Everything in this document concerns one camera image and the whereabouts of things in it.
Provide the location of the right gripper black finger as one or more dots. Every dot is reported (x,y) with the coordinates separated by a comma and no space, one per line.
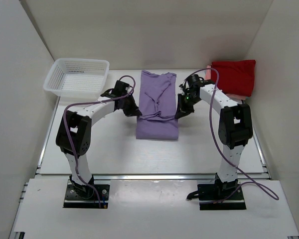
(185,112)
(180,100)

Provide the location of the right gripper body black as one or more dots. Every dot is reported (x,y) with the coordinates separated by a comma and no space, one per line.
(186,105)

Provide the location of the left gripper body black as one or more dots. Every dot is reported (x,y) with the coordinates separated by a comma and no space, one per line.
(127,104)

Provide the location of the purple t shirt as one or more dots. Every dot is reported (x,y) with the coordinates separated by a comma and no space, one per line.
(157,103)

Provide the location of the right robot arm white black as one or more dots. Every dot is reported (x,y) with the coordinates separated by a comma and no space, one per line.
(234,131)

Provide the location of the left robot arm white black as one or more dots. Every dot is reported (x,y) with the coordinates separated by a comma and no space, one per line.
(75,130)

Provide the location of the pink folded t shirt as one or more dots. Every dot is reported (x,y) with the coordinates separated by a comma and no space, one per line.
(208,77)

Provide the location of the red folded t shirt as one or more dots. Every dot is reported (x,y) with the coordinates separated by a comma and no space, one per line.
(236,77)

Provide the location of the white plastic basket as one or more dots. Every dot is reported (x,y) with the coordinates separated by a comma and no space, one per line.
(77,78)

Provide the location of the aluminium rail frame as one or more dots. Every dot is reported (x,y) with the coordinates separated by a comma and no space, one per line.
(149,182)

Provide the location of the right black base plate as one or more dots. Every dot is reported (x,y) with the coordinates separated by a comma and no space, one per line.
(209,200)

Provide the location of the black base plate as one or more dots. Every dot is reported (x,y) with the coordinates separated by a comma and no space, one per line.
(209,200)
(73,200)

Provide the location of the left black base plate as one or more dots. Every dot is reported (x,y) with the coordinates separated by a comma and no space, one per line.
(73,200)

